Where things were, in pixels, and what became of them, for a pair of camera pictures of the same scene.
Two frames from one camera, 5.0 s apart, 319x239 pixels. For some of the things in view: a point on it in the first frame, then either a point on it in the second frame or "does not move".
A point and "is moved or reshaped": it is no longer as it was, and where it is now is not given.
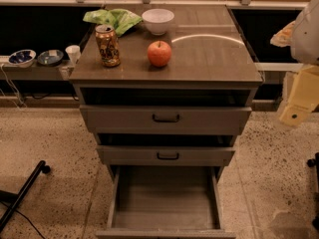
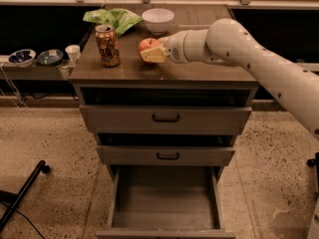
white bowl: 158,20 does not move
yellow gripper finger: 283,38 -> 164,39
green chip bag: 121,19 does not move
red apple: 159,53 is moved or reshaped
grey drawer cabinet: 167,99 does not move
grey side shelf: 35,72 does not move
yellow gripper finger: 304,96 -> 156,55
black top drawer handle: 165,120 does not move
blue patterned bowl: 22,58 does not move
